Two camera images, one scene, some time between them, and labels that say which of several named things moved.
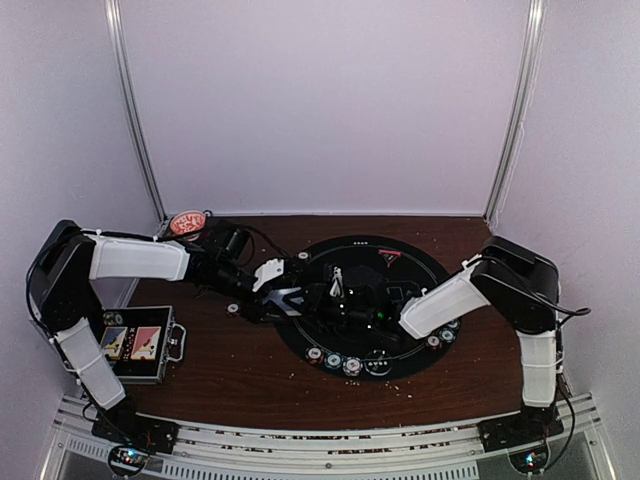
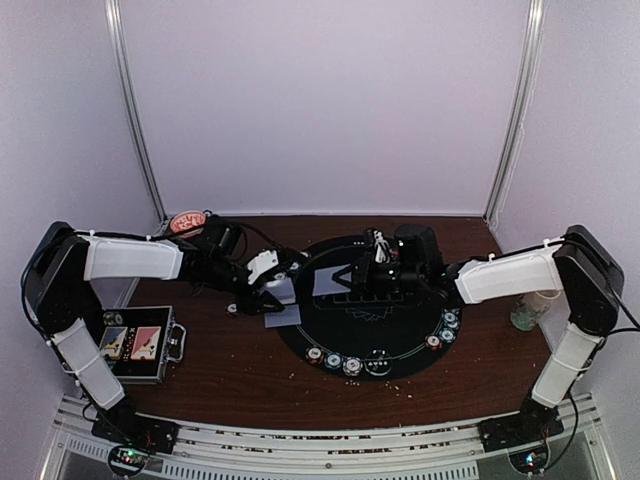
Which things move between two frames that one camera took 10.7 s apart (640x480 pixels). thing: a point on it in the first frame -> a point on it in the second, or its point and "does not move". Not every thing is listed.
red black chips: x=314 y=355 does not move
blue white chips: x=453 y=324 does not move
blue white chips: x=352 y=366 does not move
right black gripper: x=316 y=303 -> x=364 y=278
